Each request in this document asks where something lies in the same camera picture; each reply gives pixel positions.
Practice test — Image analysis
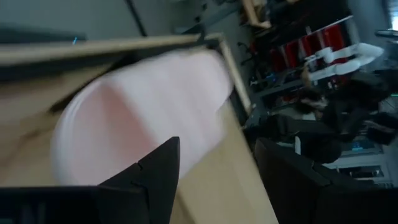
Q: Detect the wooden shelf with black frame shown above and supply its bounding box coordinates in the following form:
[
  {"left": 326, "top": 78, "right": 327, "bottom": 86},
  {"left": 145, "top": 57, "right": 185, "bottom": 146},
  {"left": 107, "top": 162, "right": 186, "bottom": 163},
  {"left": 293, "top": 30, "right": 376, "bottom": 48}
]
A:
[{"left": 0, "top": 32, "right": 253, "bottom": 131}]

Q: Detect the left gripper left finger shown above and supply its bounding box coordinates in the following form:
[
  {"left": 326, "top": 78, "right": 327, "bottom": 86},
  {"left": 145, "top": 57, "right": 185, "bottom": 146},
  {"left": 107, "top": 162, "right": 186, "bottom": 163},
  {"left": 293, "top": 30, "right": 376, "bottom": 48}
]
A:
[{"left": 98, "top": 136, "right": 181, "bottom": 224}]

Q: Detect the red shelf rack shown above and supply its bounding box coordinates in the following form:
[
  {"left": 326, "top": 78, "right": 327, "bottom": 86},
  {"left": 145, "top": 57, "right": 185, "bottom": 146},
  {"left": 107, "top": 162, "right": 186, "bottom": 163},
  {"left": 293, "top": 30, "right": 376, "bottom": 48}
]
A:
[{"left": 269, "top": 15, "right": 355, "bottom": 74}]

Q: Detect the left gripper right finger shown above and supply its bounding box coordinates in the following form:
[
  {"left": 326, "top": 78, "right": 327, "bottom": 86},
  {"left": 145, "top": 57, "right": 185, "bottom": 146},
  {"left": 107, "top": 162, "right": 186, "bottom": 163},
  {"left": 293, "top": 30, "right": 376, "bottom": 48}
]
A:
[{"left": 254, "top": 138, "right": 331, "bottom": 224}]

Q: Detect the person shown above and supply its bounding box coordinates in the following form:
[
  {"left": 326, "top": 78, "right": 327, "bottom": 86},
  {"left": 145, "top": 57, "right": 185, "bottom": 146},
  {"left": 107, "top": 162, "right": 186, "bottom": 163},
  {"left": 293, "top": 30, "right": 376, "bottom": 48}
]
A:
[{"left": 295, "top": 88, "right": 398, "bottom": 164}]

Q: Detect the pink foam slide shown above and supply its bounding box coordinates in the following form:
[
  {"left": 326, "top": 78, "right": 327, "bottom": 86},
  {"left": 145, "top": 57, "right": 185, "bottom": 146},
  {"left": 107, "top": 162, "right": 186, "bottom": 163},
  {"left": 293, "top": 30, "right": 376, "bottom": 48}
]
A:
[{"left": 50, "top": 49, "right": 234, "bottom": 188}]

